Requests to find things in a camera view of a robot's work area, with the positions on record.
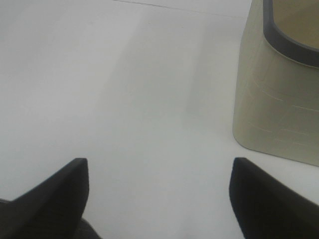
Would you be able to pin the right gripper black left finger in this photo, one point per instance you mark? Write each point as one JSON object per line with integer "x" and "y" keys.
{"x": 51, "y": 210}

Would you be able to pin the beige bin with grey rim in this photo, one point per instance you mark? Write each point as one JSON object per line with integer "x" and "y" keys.
{"x": 276, "y": 107}

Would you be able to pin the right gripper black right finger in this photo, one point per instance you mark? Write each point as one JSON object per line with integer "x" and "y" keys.
{"x": 267, "y": 209}

